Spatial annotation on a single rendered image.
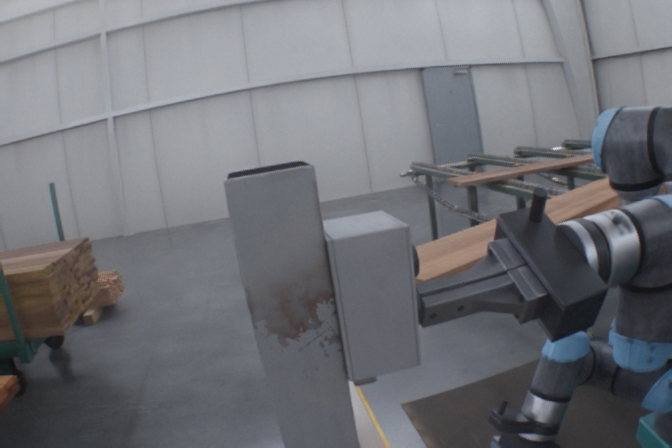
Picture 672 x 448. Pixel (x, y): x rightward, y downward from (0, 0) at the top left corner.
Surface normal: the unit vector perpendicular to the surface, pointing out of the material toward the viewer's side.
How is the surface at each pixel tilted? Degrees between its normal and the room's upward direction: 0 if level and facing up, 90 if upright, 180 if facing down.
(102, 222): 94
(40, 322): 90
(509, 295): 25
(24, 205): 90
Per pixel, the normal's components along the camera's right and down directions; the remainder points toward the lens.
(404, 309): 0.18, 0.11
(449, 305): 0.22, 0.52
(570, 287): -0.05, -0.84
